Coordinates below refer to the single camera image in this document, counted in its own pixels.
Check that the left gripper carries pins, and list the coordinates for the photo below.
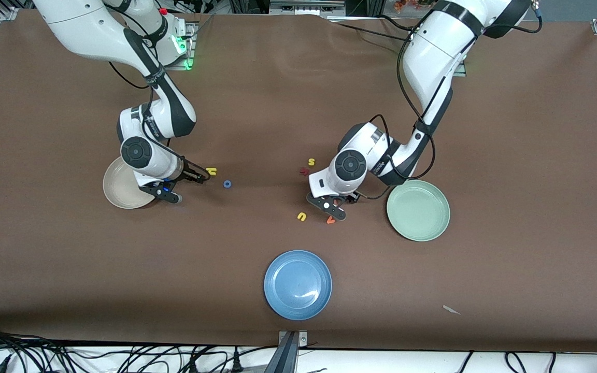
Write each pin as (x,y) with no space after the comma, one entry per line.
(351,197)

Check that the light green plate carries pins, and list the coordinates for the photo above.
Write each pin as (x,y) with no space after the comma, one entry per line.
(418,211)

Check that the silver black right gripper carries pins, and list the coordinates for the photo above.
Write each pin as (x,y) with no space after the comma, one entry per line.
(190,170)

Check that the small white paper scrap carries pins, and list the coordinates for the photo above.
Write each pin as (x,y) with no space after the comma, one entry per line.
(451,310)

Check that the orange artificial flowers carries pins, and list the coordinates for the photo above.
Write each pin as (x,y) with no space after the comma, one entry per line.
(417,4)

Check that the blue plate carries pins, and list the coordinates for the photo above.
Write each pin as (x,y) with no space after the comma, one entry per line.
(297,285)

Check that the beige brown plate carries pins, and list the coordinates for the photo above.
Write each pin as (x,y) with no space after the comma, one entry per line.
(119,192)

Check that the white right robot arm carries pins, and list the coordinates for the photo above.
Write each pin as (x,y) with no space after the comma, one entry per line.
(86,26)

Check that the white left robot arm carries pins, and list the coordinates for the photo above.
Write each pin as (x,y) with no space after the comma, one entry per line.
(433,46)

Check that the brown table cover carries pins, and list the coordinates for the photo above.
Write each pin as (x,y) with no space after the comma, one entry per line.
(278,114)

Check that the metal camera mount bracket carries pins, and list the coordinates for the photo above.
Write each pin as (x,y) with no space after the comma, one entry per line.
(289,352)

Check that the grey power strip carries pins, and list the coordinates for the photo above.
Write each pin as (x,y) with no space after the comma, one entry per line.
(306,7)

